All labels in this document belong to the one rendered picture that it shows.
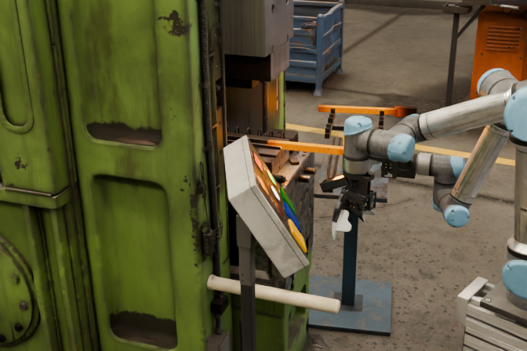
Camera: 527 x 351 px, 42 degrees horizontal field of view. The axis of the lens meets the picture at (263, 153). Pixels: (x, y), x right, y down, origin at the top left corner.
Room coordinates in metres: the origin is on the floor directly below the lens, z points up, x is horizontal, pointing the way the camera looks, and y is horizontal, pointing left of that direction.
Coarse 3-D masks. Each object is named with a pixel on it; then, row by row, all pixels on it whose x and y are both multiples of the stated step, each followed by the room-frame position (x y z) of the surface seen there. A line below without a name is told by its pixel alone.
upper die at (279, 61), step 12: (288, 48) 2.33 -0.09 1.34; (228, 60) 2.21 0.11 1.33; (240, 60) 2.20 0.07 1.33; (252, 60) 2.18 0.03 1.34; (264, 60) 2.17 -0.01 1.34; (276, 60) 2.21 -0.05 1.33; (288, 60) 2.33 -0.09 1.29; (228, 72) 2.21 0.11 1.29; (240, 72) 2.20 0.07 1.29; (252, 72) 2.18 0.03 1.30; (264, 72) 2.17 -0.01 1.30; (276, 72) 2.21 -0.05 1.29
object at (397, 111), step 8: (336, 112) 2.82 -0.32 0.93; (344, 112) 2.81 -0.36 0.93; (352, 112) 2.81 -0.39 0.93; (360, 112) 2.80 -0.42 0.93; (368, 112) 2.79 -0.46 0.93; (376, 112) 2.79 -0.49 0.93; (384, 112) 2.78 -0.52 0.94; (392, 112) 2.78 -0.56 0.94; (400, 112) 2.78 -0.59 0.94; (408, 112) 2.77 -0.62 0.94
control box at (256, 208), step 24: (240, 144) 1.82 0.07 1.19; (240, 168) 1.66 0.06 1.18; (264, 168) 1.80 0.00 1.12; (240, 192) 1.53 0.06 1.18; (264, 192) 1.57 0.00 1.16; (240, 216) 1.53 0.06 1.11; (264, 216) 1.53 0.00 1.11; (264, 240) 1.53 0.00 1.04; (288, 240) 1.54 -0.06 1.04; (288, 264) 1.54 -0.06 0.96
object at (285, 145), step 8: (272, 144) 2.27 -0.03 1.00; (280, 144) 2.26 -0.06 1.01; (288, 144) 2.25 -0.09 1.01; (296, 144) 2.25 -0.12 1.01; (304, 144) 2.25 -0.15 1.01; (312, 144) 2.24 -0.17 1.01; (320, 144) 2.24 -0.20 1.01; (320, 152) 2.21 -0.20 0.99; (328, 152) 2.20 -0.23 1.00; (336, 152) 2.19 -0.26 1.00
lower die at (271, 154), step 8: (240, 136) 2.36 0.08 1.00; (248, 136) 2.38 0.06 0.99; (256, 136) 2.38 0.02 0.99; (264, 136) 2.38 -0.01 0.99; (256, 144) 2.28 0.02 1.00; (264, 144) 2.28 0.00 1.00; (264, 152) 2.23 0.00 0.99; (272, 152) 2.23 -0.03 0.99; (280, 152) 2.25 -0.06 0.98; (288, 152) 2.34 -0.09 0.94; (264, 160) 2.18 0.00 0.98; (272, 160) 2.18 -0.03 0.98; (280, 160) 2.25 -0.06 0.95; (272, 168) 2.17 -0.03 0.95; (280, 168) 2.25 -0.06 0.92
